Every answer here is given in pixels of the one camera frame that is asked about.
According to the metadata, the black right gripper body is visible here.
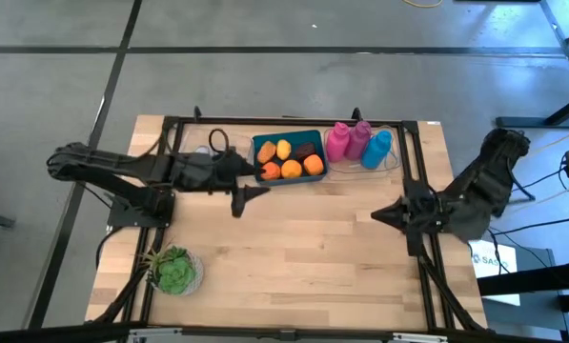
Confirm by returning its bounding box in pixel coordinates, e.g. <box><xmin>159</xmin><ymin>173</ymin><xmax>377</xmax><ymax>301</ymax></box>
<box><xmin>403</xmin><ymin>194</ymin><xmax>451</xmax><ymax>235</ymax></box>

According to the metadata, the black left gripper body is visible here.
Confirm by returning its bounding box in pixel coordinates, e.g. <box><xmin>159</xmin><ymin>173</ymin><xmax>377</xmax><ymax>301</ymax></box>
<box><xmin>168</xmin><ymin>150</ymin><xmax>255</xmax><ymax>195</ymax></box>

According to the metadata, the red toy fruit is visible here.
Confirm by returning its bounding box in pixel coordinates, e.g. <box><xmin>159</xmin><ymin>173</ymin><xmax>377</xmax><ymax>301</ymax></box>
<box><xmin>259</xmin><ymin>161</ymin><xmax>282</xmax><ymax>182</ymax></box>

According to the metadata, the brown-orange toy potato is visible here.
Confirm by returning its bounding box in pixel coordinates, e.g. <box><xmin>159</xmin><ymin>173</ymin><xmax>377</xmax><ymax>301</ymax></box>
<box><xmin>256</xmin><ymin>140</ymin><xmax>277</xmax><ymax>165</ymax></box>

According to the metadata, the yellow toy lemon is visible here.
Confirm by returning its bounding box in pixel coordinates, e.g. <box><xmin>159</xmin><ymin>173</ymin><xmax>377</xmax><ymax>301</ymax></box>
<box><xmin>275</xmin><ymin>139</ymin><xmax>293</xmax><ymax>161</ymax></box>

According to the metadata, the smooth orange toy ball fruit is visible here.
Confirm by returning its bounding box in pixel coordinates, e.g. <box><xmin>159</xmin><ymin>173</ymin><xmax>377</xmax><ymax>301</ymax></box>
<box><xmin>280</xmin><ymin>158</ymin><xmax>304</xmax><ymax>180</ymax></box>

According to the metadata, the dark maroon toy food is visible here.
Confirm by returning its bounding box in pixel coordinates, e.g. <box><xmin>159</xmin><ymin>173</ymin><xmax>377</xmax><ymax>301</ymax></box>
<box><xmin>295</xmin><ymin>141</ymin><xmax>317</xmax><ymax>162</ymax></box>

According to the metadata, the blue plastic bottle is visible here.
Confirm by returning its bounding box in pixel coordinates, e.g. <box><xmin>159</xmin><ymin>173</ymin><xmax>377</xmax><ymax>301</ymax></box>
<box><xmin>360</xmin><ymin>130</ymin><xmax>395</xmax><ymax>171</ymax></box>

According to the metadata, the wrinkled orange toy mandarin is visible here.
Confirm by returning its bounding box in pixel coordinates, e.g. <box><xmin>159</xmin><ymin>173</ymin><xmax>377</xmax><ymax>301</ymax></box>
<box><xmin>302</xmin><ymin>153</ymin><xmax>325</xmax><ymax>177</ymax></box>

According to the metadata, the dark magenta plastic bottle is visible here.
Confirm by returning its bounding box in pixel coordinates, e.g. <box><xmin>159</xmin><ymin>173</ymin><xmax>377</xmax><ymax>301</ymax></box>
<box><xmin>344</xmin><ymin>120</ymin><xmax>373</xmax><ymax>162</ymax></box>

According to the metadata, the bright pink plastic bottle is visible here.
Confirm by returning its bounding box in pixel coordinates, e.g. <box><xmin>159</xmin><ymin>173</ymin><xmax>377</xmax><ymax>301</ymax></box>
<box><xmin>325</xmin><ymin>121</ymin><xmax>351</xmax><ymax>165</ymax></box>

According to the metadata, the clear plastic container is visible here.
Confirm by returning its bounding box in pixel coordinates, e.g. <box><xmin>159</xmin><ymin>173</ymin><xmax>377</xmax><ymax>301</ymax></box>
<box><xmin>175</xmin><ymin>125</ymin><xmax>252</xmax><ymax>171</ymax></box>
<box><xmin>323</xmin><ymin>124</ymin><xmax>401</xmax><ymax>175</ymax></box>

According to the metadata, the teal plastic bin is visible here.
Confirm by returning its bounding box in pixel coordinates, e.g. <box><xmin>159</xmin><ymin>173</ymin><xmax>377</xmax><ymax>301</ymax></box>
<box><xmin>250</xmin><ymin>128</ymin><xmax>329</xmax><ymax>187</ymax></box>

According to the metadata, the white printed sign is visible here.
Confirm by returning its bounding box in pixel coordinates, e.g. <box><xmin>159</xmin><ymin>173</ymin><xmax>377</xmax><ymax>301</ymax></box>
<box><xmin>468</xmin><ymin>237</ymin><xmax>522</xmax><ymax>307</ymax></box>

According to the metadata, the succulent in patterned white pot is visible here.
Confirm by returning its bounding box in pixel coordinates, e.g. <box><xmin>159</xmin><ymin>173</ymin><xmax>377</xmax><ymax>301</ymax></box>
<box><xmin>140</xmin><ymin>245</ymin><xmax>205</xmax><ymax>297</ymax></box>

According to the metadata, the black metal desk leg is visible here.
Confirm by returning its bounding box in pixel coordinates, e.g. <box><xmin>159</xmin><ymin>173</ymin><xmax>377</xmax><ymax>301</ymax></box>
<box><xmin>496</xmin><ymin>0</ymin><xmax>569</xmax><ymax>130</ymax></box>

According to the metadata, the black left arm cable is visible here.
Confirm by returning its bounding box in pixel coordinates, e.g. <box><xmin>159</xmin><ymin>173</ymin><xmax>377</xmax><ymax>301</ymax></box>
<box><xmin>208</xmin><ymin>128</ymin><xmax>231</xmax><ymax>154</ymax></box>

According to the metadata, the black aluminium table frame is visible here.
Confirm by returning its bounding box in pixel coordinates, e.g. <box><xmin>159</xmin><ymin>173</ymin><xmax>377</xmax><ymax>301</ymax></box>
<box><xmin>86</xmin><ymin>105</ymin><xmax>488</xmax><ymax>334</ymax></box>

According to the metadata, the yellow floor cable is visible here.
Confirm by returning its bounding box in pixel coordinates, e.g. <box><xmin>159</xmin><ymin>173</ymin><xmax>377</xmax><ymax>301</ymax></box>
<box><xmin>401</xmin><ymin>0</ymin><xmax>445</xmax><ymax>10</ymax></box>

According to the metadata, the black horizontal mount bar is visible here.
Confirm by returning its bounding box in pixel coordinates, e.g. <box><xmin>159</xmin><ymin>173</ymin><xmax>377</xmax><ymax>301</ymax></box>
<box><xmin>0</xmin><ymin>321</ymin><xmax>569</xmax><ymax>343</ymax></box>

